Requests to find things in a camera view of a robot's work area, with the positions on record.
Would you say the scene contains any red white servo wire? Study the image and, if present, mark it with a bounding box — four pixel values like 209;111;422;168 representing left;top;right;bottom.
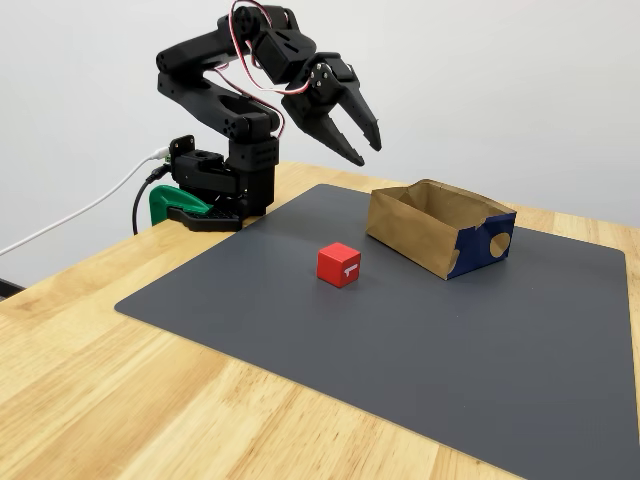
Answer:
227;0;314;139

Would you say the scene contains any grey mat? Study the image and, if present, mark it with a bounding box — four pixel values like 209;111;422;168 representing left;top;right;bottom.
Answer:
113;183;640;480

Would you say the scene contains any black cable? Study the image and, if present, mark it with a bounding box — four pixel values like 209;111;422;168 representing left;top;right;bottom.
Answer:
131;164;174;236

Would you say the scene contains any green table clamp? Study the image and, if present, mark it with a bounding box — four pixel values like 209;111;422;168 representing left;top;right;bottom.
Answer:
148;184;215;226

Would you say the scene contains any brown and blue paper box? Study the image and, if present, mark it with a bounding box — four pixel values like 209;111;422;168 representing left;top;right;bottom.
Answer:
364;178;518;281

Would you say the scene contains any white cable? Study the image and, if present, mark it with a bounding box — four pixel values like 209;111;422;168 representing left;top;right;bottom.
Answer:
0;148;169;257

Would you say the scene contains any red cube with white print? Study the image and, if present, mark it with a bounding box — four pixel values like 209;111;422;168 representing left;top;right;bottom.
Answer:
316;242;362;289

